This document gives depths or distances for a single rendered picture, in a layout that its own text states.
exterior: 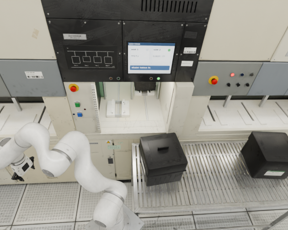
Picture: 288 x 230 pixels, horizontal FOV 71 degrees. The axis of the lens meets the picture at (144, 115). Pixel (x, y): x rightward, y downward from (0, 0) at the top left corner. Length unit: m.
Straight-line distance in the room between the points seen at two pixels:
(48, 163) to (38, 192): 1.76
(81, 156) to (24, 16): 0.79
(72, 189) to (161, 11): 2.02
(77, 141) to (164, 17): 0.80
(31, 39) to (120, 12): 0.52
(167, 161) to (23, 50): 1.13
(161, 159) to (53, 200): 1.45
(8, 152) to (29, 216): 1.44
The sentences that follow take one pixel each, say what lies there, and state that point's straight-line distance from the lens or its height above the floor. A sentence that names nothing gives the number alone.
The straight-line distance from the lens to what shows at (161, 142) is 1.53.
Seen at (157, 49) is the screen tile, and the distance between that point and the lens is 1.29.
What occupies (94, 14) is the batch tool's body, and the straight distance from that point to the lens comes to 1.22.
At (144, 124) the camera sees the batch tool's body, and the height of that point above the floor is 0.87.
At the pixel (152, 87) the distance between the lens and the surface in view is 2.08.
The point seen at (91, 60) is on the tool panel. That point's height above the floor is 1.56.
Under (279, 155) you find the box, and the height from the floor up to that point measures 1.01.
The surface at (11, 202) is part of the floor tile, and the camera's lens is 2.69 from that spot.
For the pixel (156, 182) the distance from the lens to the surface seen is 1.59.
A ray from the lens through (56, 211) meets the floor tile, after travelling 2.47.
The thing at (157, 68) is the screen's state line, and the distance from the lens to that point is 1.35.
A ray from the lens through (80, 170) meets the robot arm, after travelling 0.98.
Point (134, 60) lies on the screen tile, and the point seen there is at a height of 1.56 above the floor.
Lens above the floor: 2.20
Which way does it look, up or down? 44 degrees down
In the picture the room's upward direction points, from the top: 4 degrees clockwise
